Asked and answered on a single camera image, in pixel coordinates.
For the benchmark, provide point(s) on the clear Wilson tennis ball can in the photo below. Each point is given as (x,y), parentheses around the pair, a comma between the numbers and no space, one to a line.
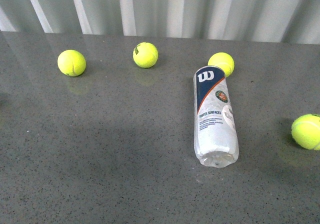
(215,137)

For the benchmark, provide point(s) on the middle yellow Wilson tennis ball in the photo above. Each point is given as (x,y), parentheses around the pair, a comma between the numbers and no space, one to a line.
(145,55)

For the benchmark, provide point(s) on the yellow tennis ball behind can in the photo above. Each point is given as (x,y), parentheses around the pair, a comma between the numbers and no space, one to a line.
(223,61)

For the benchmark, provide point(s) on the far left yellow tennis ball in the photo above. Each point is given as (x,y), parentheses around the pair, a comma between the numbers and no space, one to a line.
(71,63)

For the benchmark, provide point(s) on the near right yellow tennis ball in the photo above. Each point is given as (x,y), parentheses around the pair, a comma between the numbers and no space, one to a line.
(305,130)

